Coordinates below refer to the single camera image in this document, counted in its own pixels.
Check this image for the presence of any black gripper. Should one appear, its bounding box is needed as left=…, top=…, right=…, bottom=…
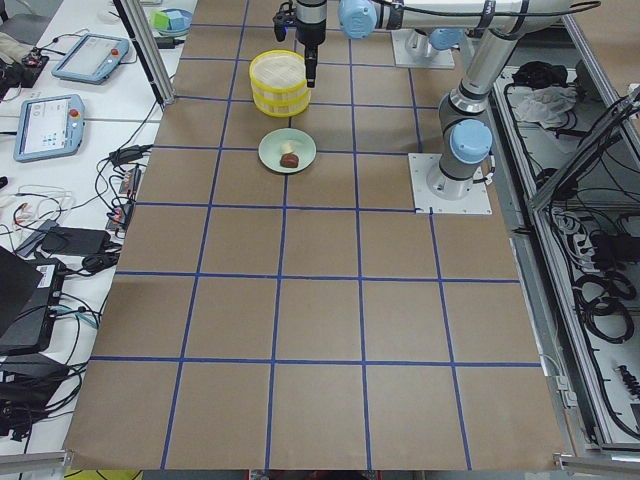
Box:
left=297, top=20, right=326, bottom=88

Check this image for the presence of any yellow steamer layer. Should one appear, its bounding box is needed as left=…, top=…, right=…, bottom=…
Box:
left=249, top=49, right=308, bottom=102
left=252, top=89, right=311, bottom=118

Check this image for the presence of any white steamed bun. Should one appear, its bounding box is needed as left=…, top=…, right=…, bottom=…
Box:
left=280, top=141, right=296, bottom=154

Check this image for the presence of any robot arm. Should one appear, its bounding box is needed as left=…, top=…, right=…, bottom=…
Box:
left=431, top=29, right=518, bottom=201
left=338, top=0, right=601, bottom=98

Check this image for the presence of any mint green plate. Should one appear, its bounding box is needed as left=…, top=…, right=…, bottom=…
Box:
left=258, top=128, right=316, bottom=174

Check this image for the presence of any brown chocolate bun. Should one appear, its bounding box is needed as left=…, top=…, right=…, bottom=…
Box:
left=279, top=152, right=299, bottom=169

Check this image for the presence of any blue plate with blocks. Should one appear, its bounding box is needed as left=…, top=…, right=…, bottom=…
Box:
left=150, top=8, right=193, bottom=37

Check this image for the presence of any upper blue teach pendant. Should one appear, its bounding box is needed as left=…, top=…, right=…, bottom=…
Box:
left=52, top=34, right=130, bottom=85

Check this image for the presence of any blue teach pendant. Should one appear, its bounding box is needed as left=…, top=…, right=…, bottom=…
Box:
left=13, top=94, right=85, bottom=163
left=52, top=34, right=130, bottom=85

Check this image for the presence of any crumpled white cloth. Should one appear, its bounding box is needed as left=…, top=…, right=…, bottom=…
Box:
left=514, top=86, right=578, bottom=129

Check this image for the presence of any lower blue teach pendant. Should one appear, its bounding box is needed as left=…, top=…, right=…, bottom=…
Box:
left=13, top=94, right=85, bottom=163

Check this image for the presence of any black power adapter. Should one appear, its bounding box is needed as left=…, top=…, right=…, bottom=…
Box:
left=41, top=226, right=110, bottom=256

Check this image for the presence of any black laptop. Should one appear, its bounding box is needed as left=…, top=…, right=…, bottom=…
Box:
left=1, top=248, right=64, bottom=356

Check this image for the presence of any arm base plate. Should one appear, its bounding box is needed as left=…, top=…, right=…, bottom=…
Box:
left=391, top=28, right=462, bottom=69
left=408, top=153, right=493, bottom=216

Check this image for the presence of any aluminium frame post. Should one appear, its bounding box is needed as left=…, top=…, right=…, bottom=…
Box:
left=113, top=0, right=175, bottom=109

